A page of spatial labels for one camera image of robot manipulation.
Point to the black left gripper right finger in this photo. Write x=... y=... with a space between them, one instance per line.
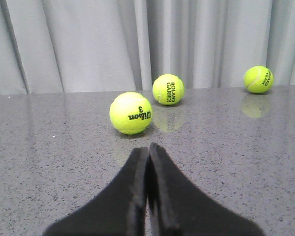
x=179 y=208

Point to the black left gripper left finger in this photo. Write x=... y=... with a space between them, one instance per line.
x=119 y=209

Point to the Wilson 3 tennis ball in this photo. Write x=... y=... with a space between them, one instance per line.
x=130 y=113

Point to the Roland Garros tennis ball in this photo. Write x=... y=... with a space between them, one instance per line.
x=168 y=89

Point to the Head Team tennis ball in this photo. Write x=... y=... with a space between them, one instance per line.
x=258 y=79

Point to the grey pleated curtain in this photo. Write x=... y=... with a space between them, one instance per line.
x=62 y=46

